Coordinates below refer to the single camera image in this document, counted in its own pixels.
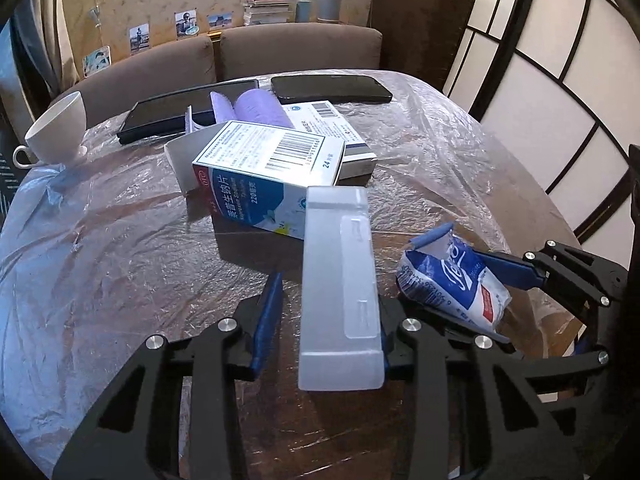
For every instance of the white paper carton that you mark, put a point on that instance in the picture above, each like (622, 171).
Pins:
(182, 160)

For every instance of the clear plastic table sheet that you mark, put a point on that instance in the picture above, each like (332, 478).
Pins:
(125, 240)

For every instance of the beige curtain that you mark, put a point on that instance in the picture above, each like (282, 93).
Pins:
(47, 35)

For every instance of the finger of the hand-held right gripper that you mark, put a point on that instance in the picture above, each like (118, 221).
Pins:
(515, 270)
(565, 365)

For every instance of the wall photo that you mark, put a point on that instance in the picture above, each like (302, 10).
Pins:
(186, 24)
(140, 39)
(96, 61)
(220, 22)

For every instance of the brown sofa cushion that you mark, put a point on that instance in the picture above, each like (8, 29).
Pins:
(150, 70)
(300, 50)

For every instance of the blue white medicine box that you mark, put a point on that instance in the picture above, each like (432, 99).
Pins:
(260, 170)

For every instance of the white navy medicine box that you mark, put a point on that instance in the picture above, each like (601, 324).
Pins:
(345, 140)

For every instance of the black phone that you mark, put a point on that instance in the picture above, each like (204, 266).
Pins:
(330, 89)

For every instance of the black tablet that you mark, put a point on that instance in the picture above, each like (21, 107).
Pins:
(165, 110)

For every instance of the paper screen door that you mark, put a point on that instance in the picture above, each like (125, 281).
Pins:
(550, 85)

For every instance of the frosted plastic case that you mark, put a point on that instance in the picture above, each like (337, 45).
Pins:
(340, 285)

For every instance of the white footed cup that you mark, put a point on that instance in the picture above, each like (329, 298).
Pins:
(55, 130)

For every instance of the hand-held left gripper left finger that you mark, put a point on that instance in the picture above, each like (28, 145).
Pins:
(267, 320)

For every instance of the small grey cylinder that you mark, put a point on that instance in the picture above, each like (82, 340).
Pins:
(304, 11)

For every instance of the large grey cylinder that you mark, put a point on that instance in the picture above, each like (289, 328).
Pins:
(331, 7)

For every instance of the dark wooden cabinet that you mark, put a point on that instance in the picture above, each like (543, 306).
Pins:
(420, 20)

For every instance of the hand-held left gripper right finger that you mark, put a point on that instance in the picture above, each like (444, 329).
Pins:
(425, 360)

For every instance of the blue white packet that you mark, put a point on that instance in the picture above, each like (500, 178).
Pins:
(450, 280)

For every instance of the stack of books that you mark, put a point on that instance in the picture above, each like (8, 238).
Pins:
(267, 10)

